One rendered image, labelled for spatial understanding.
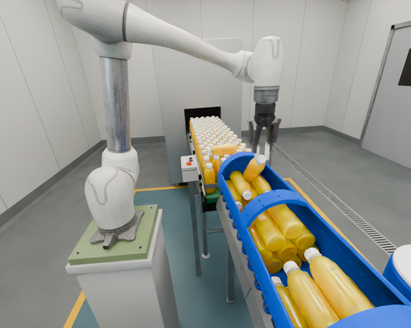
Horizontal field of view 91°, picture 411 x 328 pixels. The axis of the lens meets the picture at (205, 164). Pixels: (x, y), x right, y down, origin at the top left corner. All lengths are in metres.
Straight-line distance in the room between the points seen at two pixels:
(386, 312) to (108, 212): 0.79
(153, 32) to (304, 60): 5.40
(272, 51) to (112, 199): 0.75
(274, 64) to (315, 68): 5.35
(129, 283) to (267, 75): 0.95
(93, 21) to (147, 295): 1.00
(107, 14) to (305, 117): 5.78
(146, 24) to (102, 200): 0.59
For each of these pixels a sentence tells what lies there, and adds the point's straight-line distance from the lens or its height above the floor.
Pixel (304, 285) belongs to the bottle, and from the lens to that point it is 0.62.
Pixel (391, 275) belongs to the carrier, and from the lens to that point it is 0.96.
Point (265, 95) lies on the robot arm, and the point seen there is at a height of 1.55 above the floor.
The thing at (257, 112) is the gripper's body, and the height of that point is 1.49.
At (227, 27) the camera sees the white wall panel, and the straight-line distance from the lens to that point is 5.43.
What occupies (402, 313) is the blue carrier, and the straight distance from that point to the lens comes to 0.56.
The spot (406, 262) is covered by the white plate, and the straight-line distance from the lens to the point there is 0.98.
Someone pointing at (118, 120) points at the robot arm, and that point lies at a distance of 0.92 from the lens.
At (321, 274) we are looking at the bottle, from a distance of 0.62.
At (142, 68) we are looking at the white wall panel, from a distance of 5.41.
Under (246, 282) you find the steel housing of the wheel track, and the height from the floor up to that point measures 0.88.
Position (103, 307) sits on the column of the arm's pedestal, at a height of 0.73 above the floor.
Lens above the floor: 1.63
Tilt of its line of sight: 24 degrees down
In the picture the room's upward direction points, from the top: 3 degrees counter-clockwise
